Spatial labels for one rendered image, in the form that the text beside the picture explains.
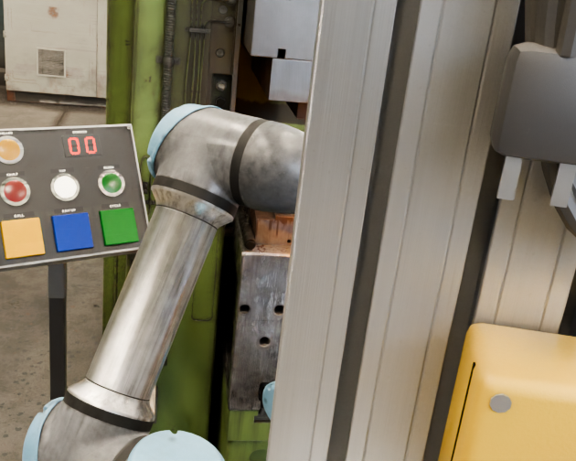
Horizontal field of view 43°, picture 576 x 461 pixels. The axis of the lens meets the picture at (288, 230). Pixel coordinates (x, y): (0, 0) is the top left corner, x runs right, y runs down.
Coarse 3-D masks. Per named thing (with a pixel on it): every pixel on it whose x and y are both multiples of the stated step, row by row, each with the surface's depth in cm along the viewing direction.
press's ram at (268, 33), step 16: (256, 0) 158; (272, 0) 159; (288, 0) 159; (304, 0) 160; (256, 16) 160; (272, 16) 160; (288, 16) 161; (304, 16) 161; (256, 32) 161; (272, 32) 161; (288, 32) 162; (304, 32) 162; (256, 48) 162; (272, 48) 163; (288, 48) 163; (304, 48) 164
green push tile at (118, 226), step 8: (128, 208) 158; (104, 216) 155; (112, 216) 156; (120, 216) 156; (128, 216) 157; (104, 224) 154; (112, 224) 155; (120, 224) 156; (128, 224) 157; (104, 232) 154; (112, 232) 155; (120, 232) 156; (128, 232) 157; (136, 232) 158; (104, 240) 154; (112, 240) 155; (120, 240) 156; (128, 240) 157; (136, 240) 158
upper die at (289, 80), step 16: (256, 64) 192; (272, 64) 164; (288, 64) 165; (304, 64) 165; (272, 80) 165; (288, 80) 166; (304, 80) 166; (272, 96) 167; (288, 96) 167; (304, 96) 168
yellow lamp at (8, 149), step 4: (4, 140) 147; (8, 140) 147; (12, 140) 148; (0, 144) 146; (4, 144) 146; (8, 144) 147; (12, 144) 147; (16, 144) 148; (0, 148) 146; (4, 148) 146; (8, 148) 147; (12, 148) 147; (16, 148) 148; (0, 152) 146; (4, 152) 146; (8, 152) 147; (12, 152) 147; (16, 152) 148; (4, 156) 146; (8, 156) 147; (12, 156) 147; (16, 156) 147; (8, 160) 147
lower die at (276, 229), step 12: (252, 216) 185; (264, 216) 180; (276, 216) 178; (288, 216) 179; (252, 228) 184; (264, 228) 179; (276, 228) 179; (288, 228) 180; (264, 240) 180; (276, 240) 180
